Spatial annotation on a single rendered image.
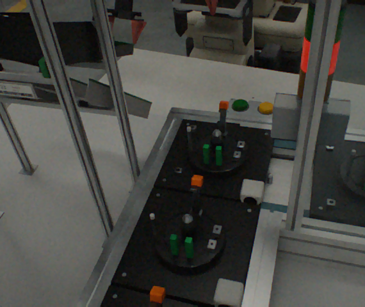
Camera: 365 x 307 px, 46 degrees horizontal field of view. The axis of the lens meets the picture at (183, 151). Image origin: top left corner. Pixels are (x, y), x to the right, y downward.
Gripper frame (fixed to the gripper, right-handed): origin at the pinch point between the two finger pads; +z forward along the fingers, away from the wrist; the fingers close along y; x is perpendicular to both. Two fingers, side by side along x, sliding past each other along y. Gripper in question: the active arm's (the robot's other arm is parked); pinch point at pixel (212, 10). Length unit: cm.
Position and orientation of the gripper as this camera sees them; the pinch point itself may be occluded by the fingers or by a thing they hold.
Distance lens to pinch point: 103.4
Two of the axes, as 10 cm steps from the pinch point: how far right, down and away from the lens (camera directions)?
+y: 9.6, 1.4, -2.5
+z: 0.6, 7.5, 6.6
